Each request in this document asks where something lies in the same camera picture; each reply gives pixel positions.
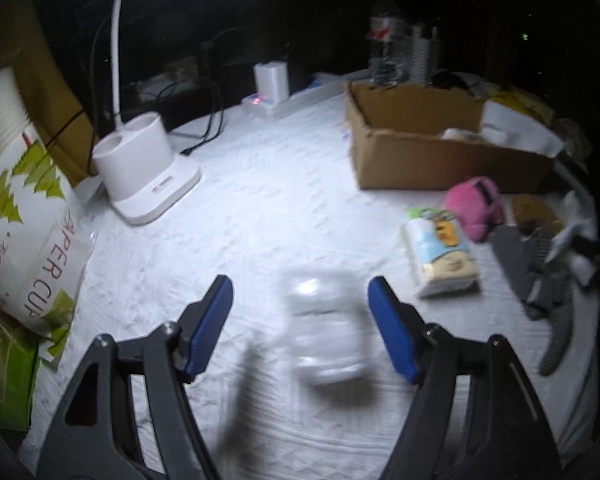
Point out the green package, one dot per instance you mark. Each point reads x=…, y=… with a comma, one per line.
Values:
x=5, y=375

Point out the white charger block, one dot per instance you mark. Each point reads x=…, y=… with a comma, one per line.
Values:
x=271, y=82

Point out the white power strip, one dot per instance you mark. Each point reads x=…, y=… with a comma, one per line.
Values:
x=280, y=108

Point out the white plastic bag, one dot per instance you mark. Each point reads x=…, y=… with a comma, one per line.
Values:
x=520, y=130

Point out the grey sock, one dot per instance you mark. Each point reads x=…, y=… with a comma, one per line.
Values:
x=512, y=260
x=557, y=320

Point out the white sock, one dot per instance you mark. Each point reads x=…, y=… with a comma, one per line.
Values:
x=580, y=225

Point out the white desk lamp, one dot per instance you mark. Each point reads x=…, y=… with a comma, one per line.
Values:
x=145, y=160

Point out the printed tissue packet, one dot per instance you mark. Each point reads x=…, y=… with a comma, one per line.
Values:
x=440, y=255

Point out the white plastic-wrapped packet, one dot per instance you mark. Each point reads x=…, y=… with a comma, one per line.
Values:
x=325, y=330

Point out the yellow curtain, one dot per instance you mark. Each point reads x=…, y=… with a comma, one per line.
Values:
x=30, y=60

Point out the cardboard box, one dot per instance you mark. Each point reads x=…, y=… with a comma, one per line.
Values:
x=420, y=160

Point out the paper cup package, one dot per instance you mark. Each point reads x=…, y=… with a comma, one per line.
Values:
x=25, y=220

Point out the pink plush toy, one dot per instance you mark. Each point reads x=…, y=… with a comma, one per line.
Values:
x=470, y=205

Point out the white tablecloth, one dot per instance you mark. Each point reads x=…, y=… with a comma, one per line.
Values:
x=260, y=210

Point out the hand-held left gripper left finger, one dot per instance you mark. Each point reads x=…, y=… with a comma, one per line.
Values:
x=210, y=330

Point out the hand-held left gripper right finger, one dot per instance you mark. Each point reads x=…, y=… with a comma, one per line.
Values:
x=392, y=330

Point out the clear water bottle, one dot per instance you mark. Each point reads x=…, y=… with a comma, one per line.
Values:
x=386, y=50

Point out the yellow bag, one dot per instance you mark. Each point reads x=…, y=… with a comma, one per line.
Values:
x=522, y=102

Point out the brown plush toy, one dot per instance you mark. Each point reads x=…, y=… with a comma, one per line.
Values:
x=532, y=212

